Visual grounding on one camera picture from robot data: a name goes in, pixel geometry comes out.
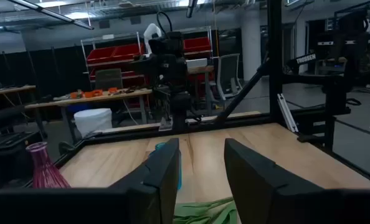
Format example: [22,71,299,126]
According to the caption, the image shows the white round bin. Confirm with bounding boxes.
[74,108,113,138]

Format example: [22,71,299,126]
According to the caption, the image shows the purple glass vase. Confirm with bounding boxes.
[25,141,71,189]

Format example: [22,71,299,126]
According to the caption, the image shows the light grey office chair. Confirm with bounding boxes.
[215,53,244,101]

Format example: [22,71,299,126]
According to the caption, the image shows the silver aluminium bracket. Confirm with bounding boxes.
[277,93,299,133]

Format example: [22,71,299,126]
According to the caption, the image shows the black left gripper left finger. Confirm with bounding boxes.
[0,138,181,224]

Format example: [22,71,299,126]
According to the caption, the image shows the red storage bin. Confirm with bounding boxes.
[86,46,116,65]
[183,37,212,54]
[111,43,144,62]

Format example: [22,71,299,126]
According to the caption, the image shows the dark red artificial tulip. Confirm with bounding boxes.
[172,196,239,224]

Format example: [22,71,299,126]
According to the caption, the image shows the dark grey chair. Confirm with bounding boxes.
[94,68,124,91]

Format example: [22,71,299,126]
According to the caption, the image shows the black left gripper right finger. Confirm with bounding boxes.
[224,138,370,224]

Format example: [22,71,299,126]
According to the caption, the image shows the wooden workbench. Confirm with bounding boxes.
[24,88,154,141]

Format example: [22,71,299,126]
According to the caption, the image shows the black table frame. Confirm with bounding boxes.
[55,0,370,187]

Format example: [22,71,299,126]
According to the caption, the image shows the teal glass vase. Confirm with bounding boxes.
[149,142,183,190]

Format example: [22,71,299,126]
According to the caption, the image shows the white robot part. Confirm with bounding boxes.
[143,23,163,57]

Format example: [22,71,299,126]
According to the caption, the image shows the white round column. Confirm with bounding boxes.
[240,8,262,82]

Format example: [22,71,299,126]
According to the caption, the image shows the metal wire shelf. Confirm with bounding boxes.
[80,26,214,85]

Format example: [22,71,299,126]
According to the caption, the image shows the orange plastic parts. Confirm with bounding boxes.
[70,89,104,100]

